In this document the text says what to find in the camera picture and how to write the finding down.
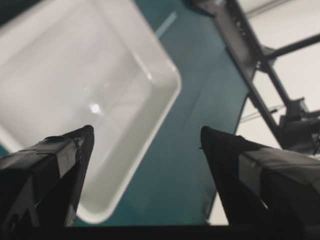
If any white plastic tray case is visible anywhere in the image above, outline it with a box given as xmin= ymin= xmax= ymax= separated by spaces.
xmin=0 ymin=0 xmax=182 ymax=224

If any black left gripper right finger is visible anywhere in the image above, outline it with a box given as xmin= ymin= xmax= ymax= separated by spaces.
xmin=200 ymin=126 xmax=320 ymax=240

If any teal table cloth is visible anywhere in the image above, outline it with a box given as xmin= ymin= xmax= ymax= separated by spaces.
xmin=0 ymin=0 xmax=247 ymax=227

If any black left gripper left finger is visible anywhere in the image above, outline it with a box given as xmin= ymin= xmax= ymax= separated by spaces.
xmin=0 ymin=125 xmax=95 ymax=227

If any black metal frame stand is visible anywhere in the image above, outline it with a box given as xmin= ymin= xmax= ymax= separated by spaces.
xmin=187 ymin=0 xmax=320 ymax=156

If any light teal tape strip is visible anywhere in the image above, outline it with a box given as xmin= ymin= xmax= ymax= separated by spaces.
xmin=155 ymin=11 xmax=178 ymax=39

